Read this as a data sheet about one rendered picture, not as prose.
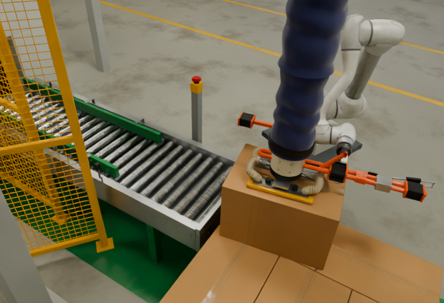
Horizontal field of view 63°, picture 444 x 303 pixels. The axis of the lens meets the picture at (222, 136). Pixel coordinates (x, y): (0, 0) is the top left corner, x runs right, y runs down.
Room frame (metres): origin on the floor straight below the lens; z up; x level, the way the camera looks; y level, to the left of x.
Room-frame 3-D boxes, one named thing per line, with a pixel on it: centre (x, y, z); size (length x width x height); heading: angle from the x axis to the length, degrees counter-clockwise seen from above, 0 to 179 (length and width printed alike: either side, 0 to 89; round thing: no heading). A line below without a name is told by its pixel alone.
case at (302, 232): (1.44, -0.36, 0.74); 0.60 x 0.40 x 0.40; 70
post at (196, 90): (2.36, 0.20, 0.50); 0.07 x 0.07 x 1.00; 61
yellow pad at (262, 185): (1.35, -0.31, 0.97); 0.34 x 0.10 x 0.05; 71
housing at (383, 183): (1.29, -0.78, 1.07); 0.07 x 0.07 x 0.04; 71
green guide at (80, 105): (2.62, 1.15, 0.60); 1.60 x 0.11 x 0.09; 61
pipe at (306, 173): (1.44, -0.34, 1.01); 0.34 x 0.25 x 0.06; 71
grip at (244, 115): (1.78, -0.14, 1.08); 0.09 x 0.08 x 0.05; 161
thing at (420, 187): (1.24, -0.91, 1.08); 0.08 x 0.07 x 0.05; 71
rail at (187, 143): (2.50, 0.81, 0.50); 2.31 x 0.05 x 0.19; 61
